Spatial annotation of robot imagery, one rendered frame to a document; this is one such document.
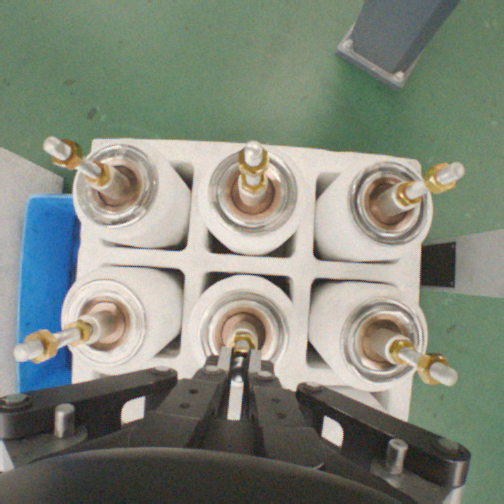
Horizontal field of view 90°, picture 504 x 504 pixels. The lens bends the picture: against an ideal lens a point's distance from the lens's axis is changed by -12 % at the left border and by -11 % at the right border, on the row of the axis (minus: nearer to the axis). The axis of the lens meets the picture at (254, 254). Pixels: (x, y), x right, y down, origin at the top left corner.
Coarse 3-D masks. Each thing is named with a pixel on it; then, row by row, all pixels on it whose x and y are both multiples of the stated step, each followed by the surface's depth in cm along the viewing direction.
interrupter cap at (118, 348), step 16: (80, 288) 23; (96, 288) 23; (112, 288) 23; (128, 288) 23; (80, 304) 23; (96, 304) 23; (112, 304) 23; (128, 304) 23; (64, 320) 23; (128, 320) 23; (144, 320) 23; (112, 336) 23; (128, 336) 23; (144, 336) 23; (80, 352) 23; (96, 352) 23; (112, 352) 23; (128, 352) 23
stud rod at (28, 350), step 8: (72, 328) 18; (56, 336) 16; (64, 336) 17; (72, 336) 18; (24, 344) 14; (32, 344) 14; (40, 344) 15; (64, 344) 17; (16, 352) 13; (24, 352) 13; (32, 352) 14; (40, 352) 15; (24, 360) 14
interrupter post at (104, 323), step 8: (96, 312) 22; (104, 312) 22; (88, 320) 20; (96, 320) 20; (104, 320) 21; (112, 320) 22; (96, 328) 20; (104, 328) 21; (112, 328) 22; (96, 336) 20; (104, 336) 21
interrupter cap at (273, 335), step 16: (224, 304) 23; (240, 304) 23; (256, 304) 23; (272, 304) 23; (208, 320) 23; (224, 320) 23; (240, 320) 23; (256, 320) 23; (272, 320) 23; (208, 336) 23; (224, 336) 23; (272, 336) 23; (288, 336) 23; (208, 352) 23; (272, 352) 23
